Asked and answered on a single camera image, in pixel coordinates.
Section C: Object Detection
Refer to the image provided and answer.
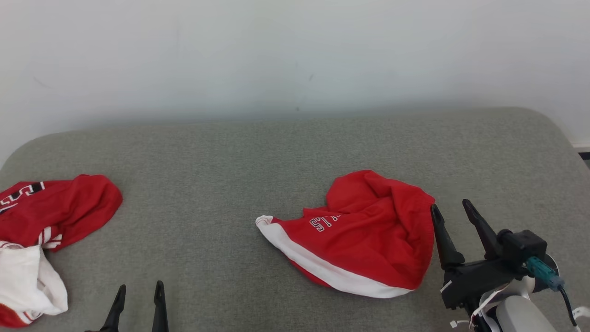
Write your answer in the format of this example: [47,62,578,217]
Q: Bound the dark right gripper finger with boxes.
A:
[462,199,501,260]
[431,205,465,271]

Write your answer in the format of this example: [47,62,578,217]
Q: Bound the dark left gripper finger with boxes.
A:
[101,285,126,332]
[152,280,169,332]

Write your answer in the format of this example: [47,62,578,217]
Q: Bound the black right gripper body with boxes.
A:
[442,257,526,309]

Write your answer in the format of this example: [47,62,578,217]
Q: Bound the red shorts with white stripe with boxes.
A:
[255,170,436,299]

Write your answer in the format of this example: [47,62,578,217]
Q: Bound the red white basketball jersey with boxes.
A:
[0,174,123,328]

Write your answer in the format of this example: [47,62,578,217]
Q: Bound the black cable with teal plug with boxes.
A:
[525,256,579,328]

